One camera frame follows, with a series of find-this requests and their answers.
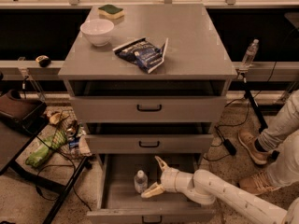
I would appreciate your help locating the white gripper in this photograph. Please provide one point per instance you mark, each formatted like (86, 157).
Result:
(169, 180)

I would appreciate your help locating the clear plastic bottle white cap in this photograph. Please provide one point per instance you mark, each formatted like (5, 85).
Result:
(141, 181)

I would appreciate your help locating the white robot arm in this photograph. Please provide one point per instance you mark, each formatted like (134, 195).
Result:
(204, 188)

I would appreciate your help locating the grey bottom drawer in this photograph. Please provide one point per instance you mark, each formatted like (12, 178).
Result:
(119, 203)

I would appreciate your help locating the grey drawer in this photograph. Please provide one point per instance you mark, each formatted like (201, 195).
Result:
(147, 100)
(129, 138)
(119, 203)

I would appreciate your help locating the grey middle drawer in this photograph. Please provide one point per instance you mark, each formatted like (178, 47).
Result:
(129, 138)

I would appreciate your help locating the grey drawer cabinet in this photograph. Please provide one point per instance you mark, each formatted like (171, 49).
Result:
(194, 51)

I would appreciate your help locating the grey top drawer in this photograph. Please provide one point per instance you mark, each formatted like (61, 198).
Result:
(147, 100)

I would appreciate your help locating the clear bottle on ledge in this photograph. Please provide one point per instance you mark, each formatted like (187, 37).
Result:
(250, 54)

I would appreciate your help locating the tan right shoe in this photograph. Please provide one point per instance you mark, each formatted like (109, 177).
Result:
(257, 184)

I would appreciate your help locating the tan shoe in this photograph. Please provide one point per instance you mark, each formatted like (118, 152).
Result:
(247, 140)
(257, 184)

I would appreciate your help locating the tan left shoe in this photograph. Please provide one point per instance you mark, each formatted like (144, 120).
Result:
(247, 140)

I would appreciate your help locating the green snack bag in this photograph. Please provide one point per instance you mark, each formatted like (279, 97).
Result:
(46, 147)

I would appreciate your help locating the blue chip bag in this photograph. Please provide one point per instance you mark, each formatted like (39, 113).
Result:
(142, 53)

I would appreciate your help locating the person leg light trousers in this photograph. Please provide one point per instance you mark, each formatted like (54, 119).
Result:
(284, 171)

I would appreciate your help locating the black tripod stand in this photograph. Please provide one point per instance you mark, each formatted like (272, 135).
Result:
(241, 74)

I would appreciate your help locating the dark chair seat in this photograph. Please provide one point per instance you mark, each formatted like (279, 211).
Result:
(20, 114)

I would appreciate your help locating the white ceramic bowl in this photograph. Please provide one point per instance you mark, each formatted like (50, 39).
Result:
(97, 31)

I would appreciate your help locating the yellow green sponge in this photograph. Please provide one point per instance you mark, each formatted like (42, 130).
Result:
(111, 12)

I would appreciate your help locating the wire basket with items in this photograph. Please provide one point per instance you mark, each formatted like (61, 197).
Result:
(69, 136)

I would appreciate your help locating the black table frame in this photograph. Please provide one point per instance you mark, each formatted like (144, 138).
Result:
(13, 143)

